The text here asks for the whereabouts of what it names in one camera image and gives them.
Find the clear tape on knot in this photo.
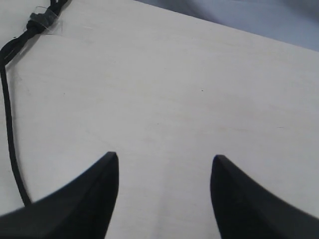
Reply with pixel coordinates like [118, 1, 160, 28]
[25, 6, 63, 35]

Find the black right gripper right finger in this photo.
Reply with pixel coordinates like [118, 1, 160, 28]
[210, 155, 319, 239]

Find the black knotted cord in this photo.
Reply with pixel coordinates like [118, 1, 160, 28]
[0, 0, 73, 206]

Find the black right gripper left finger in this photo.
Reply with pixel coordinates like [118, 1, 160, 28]
[0, 152, 119, 239]

